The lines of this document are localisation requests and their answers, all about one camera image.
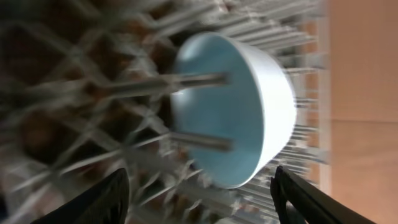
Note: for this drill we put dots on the grey dishwasher rack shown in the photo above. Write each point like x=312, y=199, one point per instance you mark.
x=86, y=90

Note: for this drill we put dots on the small light blue bowl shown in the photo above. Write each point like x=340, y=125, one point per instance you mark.
x=255, y=110

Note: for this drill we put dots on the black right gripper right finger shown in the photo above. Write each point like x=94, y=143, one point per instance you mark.
x=297, y=201

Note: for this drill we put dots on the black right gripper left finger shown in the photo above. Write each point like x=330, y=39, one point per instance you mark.
x=105, y=202

